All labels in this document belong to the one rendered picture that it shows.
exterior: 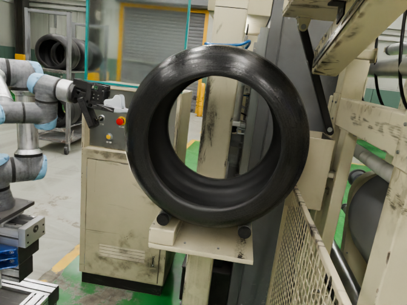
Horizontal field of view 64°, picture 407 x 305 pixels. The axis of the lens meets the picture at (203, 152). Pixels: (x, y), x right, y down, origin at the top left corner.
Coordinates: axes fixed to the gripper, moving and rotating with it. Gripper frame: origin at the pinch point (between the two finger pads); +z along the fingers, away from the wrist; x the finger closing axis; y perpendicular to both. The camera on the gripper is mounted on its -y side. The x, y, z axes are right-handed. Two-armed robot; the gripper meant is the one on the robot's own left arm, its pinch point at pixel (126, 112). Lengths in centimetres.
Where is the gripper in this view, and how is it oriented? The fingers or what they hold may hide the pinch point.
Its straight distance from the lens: 117.1
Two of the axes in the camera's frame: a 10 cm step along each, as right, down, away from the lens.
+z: 9.7, 2.5, -0.6
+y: 2.3, -9.4, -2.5
